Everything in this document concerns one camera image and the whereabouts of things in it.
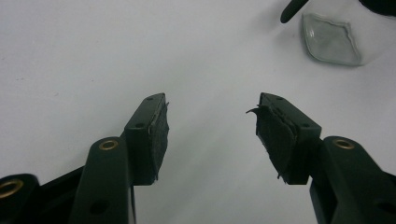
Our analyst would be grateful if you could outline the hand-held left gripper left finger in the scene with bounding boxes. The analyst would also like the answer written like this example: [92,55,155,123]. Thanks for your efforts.
[68,92,170,224]

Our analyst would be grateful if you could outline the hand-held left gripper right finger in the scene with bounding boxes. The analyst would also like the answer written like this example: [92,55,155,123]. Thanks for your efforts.
[246,91,396,224]

